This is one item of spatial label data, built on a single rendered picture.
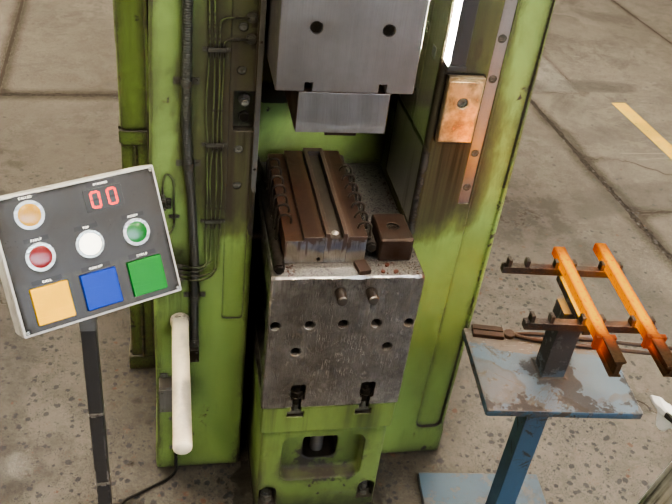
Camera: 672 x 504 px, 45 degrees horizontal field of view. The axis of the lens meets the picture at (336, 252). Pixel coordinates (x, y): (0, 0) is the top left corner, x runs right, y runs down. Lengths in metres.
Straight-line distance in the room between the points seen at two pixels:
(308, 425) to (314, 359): 0.25
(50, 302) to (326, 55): 0.74
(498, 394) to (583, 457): 0.97
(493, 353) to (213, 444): 0.95
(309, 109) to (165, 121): 0.35
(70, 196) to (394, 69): 0.71
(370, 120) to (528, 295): 1.94
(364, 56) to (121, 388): 1.64
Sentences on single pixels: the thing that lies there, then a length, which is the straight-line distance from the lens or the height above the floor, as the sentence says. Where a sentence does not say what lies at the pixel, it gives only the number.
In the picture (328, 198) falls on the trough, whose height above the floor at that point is 0.99.
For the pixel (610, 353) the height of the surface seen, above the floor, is 0.97.
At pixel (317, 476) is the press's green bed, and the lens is 2.47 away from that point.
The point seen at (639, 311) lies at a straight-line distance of 2.00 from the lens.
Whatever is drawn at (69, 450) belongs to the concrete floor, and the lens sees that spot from 2.76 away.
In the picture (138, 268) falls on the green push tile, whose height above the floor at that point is 1.03.
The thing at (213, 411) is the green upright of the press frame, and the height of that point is 0.25.
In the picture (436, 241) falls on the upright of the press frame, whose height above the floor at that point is 0.87.
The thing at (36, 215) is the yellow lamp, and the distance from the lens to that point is 1.68.
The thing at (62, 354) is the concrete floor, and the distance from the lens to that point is 3.07.
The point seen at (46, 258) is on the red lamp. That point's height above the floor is 1.09.
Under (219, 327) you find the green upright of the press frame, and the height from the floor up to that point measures 0.59.
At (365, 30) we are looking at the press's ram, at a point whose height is 1.50.
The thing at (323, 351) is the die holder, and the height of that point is 0.67.
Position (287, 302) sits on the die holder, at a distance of 1.95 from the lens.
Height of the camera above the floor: 2.08
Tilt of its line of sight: 36 degrees down
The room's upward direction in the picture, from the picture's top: 8 degrees clockwise
